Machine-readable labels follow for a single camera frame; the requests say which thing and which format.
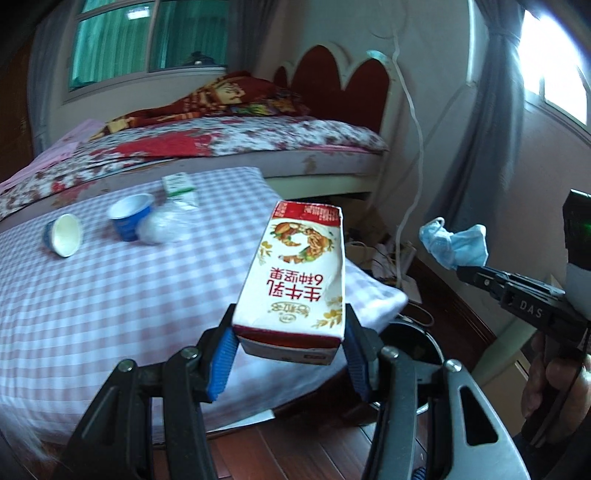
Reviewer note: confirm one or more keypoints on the blue white paper cup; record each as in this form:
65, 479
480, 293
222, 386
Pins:
63, 236

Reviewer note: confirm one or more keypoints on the red patterned blanket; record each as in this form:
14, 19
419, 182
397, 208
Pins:
233, 94

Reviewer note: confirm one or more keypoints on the lilac checkered tablecloth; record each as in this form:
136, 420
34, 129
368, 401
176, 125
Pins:
66, 323

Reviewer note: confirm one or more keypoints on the grey curtain right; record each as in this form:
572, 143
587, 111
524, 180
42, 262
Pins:
484, 166

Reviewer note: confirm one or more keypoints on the black trash bucket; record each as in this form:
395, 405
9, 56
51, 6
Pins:
419, 345

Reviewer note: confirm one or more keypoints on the window with green curtain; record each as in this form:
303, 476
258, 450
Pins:
124, 39

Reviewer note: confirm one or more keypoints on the grey curtain by window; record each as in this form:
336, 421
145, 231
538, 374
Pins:
248, 25

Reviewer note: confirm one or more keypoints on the pink sheet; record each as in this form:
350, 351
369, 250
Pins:
61, 150

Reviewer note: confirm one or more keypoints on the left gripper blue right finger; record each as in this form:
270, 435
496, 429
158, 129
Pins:
357, 354

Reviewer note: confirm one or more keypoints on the green white carton box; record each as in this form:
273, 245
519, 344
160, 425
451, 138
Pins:
178, 184

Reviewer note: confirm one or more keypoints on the red white headboard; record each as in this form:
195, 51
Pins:
366, 92

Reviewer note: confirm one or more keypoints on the red white milk carton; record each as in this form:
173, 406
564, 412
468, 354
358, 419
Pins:
292, 304

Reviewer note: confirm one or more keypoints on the grey curtain left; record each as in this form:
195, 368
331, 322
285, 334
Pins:
42, 62

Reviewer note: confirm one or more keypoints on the bed with floral sheet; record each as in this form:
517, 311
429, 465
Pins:
201, 137

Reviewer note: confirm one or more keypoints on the clear plastic bag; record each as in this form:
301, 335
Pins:
170, 222

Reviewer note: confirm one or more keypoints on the person's right hand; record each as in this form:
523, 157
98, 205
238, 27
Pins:
556, 398

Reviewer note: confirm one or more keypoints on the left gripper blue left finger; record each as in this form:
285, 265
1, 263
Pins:
221, 352

